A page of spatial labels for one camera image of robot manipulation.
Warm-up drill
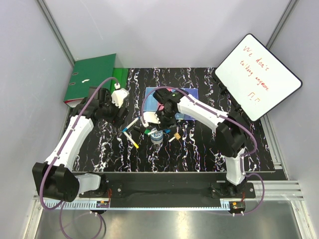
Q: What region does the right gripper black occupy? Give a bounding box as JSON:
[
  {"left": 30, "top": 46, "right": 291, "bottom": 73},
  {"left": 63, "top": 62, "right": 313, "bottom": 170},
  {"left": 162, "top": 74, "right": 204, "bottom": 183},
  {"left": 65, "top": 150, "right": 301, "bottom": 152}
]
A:
[{"left": 151, "top": 108, "right": 177, "bottom": 132}]

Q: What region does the dark green lever arch binder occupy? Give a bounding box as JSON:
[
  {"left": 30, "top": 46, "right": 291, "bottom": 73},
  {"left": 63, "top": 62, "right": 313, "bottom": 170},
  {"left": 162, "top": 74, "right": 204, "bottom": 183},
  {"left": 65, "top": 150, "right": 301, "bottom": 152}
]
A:
[{"left": 64, "top": 54, "right": 116, "bottom": 108}]

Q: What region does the aluminium frame rail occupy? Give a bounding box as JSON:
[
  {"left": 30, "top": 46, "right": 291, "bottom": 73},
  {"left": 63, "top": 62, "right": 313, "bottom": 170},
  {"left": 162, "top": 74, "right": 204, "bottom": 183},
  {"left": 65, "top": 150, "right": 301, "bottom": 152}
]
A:
[{"left": 44, "top": 181, "right": 303, "bottom": 211}]

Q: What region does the light blue drawer box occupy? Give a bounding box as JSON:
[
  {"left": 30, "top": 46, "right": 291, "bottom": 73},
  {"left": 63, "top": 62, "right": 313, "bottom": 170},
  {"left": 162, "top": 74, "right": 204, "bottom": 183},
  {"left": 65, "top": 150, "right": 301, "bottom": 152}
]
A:
[{"left": 175, "top": 113, "right": 187, "bottom": 120}]

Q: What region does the blue cleaning gel jar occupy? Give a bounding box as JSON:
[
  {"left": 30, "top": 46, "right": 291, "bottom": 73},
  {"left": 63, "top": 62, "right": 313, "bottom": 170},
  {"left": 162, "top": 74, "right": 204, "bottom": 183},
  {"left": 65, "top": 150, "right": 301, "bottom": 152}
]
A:
[{"left": 150, "top": 130, "right": 163, "bottom": 144}]

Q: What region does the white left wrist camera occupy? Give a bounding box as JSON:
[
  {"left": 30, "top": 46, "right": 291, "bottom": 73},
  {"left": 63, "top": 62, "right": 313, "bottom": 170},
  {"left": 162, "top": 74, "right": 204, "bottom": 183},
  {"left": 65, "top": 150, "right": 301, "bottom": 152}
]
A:
[{"left": 111, "top": 88, "right": 129, "bottom": 108}]

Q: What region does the black highlighter green cap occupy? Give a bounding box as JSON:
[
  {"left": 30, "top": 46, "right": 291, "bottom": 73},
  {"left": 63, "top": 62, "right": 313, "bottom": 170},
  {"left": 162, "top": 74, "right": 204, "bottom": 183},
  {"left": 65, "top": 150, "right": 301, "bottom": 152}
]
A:
[{"left": 134, "top": 126, "right": 151, "bottom": 135}]

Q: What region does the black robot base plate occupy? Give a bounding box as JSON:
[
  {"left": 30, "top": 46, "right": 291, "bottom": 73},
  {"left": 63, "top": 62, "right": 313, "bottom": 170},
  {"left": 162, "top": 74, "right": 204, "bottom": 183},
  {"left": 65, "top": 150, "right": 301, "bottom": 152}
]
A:
[{"left": 81, "top": 172, "right": 256, "bottom": 209}]

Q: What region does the black marble pattern mat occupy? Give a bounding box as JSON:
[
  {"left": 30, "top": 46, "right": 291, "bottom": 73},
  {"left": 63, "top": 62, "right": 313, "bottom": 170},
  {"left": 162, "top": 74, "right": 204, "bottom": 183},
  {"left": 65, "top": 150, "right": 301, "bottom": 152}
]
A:
[{"left": 51, "top": 67, "right": 276, "bottom": 173}]

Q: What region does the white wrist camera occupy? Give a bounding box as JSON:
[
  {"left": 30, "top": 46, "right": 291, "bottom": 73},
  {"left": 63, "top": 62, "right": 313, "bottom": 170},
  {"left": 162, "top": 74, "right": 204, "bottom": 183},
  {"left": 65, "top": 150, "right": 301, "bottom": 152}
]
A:
[
  {"left": 141, "top": 111, "right": 160, "bottom": 127},
  {"left": 111, "top": 88, "right": 129, "bottom": 108}
]

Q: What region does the white marker yellow cap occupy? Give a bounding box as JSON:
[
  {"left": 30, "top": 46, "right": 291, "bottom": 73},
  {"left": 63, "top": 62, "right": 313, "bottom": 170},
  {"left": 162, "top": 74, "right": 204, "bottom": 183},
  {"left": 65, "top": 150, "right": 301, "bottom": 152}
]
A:
[{"left": 123, "top": 131, "right": 139, "bottom": 149}]

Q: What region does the sky blue drawer box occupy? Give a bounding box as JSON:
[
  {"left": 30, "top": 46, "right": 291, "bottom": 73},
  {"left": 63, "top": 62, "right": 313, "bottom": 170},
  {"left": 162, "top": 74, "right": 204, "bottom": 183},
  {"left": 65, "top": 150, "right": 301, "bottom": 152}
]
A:
[{"left": 144, "top": 92, "right": 161, "bottom": 112}]

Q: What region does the small tan cork stamp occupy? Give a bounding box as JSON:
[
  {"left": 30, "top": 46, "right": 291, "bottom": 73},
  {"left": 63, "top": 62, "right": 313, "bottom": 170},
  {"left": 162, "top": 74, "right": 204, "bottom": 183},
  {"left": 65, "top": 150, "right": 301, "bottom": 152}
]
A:
[{"left": 169, "top": 132, "right": 181, "bottom": 142}]

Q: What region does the black whiteboard stand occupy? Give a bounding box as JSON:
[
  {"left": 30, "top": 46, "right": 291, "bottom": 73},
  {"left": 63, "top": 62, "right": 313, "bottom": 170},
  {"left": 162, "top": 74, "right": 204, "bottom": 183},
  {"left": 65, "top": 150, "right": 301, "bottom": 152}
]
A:
[{"left": 213, "top": 72, "right": 243, "bottom": 113}]

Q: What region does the whiteboard with red writing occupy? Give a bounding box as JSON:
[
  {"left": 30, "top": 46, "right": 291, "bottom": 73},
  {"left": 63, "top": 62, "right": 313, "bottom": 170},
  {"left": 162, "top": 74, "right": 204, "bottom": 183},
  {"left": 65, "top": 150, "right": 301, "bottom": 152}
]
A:
[{"left": 215, "top": 33, "right": 303, "bottom": 121}]

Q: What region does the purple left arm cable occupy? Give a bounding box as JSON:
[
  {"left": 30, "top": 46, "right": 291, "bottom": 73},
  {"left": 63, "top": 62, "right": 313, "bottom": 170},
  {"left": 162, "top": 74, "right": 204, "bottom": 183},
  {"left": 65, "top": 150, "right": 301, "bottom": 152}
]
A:
[{"left": 39, "top": 77, "right": 123, "bottom": 239}]

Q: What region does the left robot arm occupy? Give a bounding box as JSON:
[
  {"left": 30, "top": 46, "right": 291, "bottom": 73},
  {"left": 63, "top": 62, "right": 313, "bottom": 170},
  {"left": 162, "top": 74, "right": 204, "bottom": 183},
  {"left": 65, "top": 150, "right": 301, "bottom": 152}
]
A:
[{"left": 32, "top": 87, "right": 129, "bottom": 202}]

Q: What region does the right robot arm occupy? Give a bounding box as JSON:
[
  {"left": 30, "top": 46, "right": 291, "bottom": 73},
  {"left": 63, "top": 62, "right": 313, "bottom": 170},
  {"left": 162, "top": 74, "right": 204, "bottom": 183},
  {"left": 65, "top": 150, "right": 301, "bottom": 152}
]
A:
[{"left": 153, "top": 88, "right": 247, "bottom": 198}]

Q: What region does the bright green plastic folder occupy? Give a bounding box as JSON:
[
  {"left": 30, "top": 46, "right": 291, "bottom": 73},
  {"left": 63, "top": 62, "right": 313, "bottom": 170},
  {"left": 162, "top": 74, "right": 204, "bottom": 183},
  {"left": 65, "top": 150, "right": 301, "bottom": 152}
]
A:
[{"left": 112, "top": 68, "right": 129, "bottom": 88}]

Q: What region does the purple drawer box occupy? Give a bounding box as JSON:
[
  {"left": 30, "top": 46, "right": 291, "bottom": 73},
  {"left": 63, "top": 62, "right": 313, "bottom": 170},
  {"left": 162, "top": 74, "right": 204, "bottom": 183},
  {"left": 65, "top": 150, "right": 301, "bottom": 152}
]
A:
[{"left": 177, "top": 88, "right": 199, "bottom": 120}]

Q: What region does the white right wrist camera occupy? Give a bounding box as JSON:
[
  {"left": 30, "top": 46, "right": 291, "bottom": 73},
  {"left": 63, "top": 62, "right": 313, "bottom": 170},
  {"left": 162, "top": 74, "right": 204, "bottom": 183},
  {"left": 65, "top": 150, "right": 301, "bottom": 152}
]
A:
[{"left": 141, "top": 111, "right": 160, "bottom": 127}]

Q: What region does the white marker dark blue cap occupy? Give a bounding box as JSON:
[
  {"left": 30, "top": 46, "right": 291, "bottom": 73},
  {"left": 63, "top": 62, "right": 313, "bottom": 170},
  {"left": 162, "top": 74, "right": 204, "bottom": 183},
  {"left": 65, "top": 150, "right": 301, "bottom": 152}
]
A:
[{"left": 147, "top": 128, "right": 158, "bottom": 135}]

